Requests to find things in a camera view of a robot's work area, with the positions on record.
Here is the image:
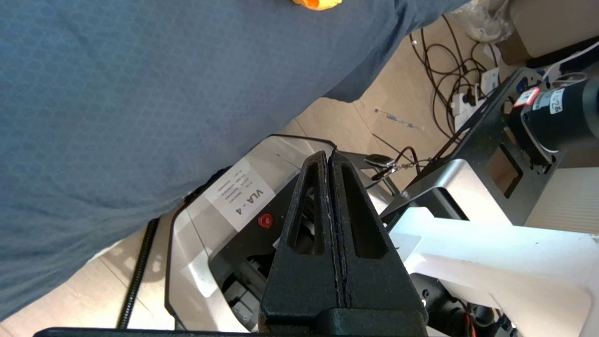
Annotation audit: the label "grey black robot torso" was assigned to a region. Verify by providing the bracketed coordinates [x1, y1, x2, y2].
[380, 67, 599, 227]

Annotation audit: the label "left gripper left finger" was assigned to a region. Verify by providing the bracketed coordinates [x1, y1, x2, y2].
[258, 151, 345, 333]

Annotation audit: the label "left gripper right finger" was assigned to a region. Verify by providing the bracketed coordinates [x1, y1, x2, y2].
[328, 147, 427, 336]

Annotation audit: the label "clear plastic bag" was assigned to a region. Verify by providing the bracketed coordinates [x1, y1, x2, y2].
[462, 0, 511, 44]

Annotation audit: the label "white power strip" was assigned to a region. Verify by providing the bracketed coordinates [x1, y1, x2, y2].
[452, 68, 500, 131]

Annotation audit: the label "black cable with plug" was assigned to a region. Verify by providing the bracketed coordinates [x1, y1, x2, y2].
[364, 146, 422, 182]

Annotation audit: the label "tangled black floor cables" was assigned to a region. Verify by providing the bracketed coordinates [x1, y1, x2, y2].
[409, 14, 499, 141]

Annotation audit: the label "yellow t-shirt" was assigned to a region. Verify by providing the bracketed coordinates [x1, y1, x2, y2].
[291, 0, 343, 11]

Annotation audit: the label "black coiled cable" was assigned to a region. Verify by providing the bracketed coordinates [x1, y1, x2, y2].
[116, 218, 161, 329]

